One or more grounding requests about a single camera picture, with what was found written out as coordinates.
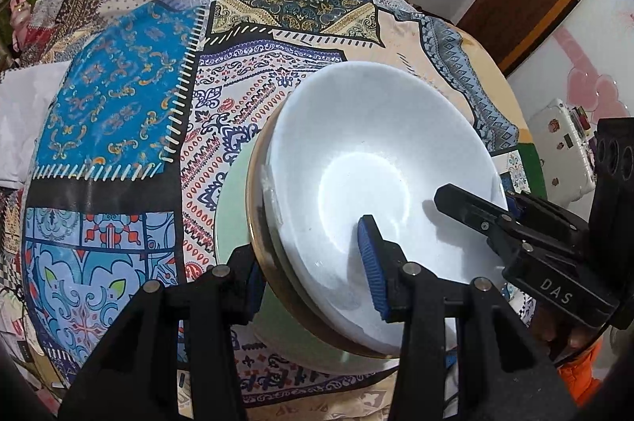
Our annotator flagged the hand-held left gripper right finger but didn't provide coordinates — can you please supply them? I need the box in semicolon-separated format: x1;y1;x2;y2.
357;214;565;421

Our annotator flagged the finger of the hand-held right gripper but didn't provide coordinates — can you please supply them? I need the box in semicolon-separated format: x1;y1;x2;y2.
500;190;591;248
434;183;523;261

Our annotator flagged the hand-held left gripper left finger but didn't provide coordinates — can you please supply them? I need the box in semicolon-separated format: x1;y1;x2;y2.
58;245;266;421

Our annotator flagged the pink bowl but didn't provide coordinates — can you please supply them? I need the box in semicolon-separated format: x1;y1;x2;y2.
246;124;397;358

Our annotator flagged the light green plate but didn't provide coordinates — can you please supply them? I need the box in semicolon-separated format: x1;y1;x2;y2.
214;139;402;375

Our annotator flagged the white spotted bowl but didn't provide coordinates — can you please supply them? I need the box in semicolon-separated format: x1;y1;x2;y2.
262;61;511;355

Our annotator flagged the person's right forearm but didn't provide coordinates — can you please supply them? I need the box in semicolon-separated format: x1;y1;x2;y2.
556;337;606;408

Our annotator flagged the person's right hand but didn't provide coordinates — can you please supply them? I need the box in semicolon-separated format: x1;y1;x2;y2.
535;302;604;357

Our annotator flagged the yellow and green fleece blanket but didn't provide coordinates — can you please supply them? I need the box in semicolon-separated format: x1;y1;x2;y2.
458;29;548;204

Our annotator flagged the white heart-print sliding door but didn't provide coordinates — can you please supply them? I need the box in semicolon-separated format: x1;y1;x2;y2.
505;0;634;131

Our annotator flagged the wooden wardrobe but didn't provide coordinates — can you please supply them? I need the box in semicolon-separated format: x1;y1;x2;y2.
497;0;612;78

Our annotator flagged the patchwork printed blanket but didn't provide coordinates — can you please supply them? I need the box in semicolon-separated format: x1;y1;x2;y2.
0;0;536;421

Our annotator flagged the white cloth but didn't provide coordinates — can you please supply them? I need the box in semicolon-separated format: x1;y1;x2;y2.
0;62;69;190

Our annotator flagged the pink bunny toy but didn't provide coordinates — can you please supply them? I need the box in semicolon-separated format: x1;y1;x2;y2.
7;0;36;51

